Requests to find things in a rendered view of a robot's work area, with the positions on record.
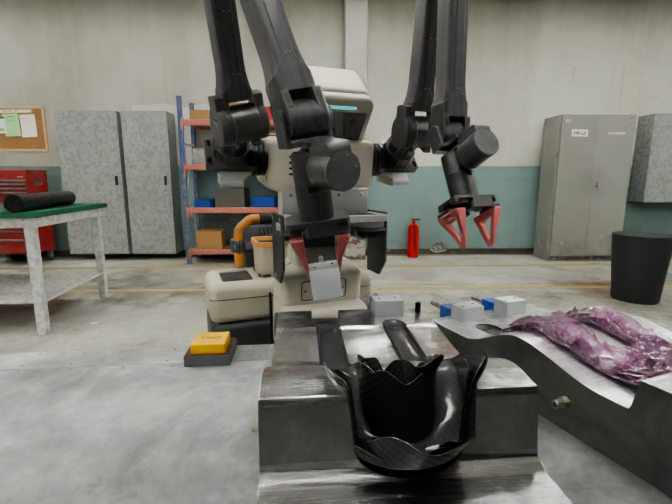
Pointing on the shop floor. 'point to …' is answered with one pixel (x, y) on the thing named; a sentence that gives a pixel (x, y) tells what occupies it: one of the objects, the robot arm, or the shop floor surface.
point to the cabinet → (582, 185)
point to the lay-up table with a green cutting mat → (26, 289)
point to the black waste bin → (639, 266)
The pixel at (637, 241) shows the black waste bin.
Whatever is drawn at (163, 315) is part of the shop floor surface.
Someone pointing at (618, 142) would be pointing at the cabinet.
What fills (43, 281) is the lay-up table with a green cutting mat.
